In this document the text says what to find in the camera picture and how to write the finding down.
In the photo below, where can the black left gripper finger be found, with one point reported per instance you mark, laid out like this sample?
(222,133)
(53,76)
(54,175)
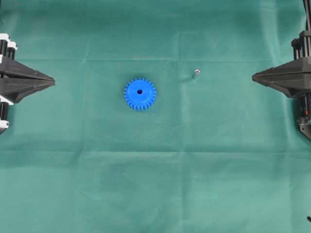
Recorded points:
(13,92)
(14,69)

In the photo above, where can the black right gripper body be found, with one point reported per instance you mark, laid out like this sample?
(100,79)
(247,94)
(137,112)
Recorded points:
(301,49)

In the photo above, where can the small metal shaft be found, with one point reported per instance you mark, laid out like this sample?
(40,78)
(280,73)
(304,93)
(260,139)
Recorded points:
(196,74)

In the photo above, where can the blue plastic gear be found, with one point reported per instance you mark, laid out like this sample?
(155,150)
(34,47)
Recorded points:
(140,94)

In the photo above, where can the green table cloth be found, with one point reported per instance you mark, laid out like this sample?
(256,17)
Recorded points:
(218,154)

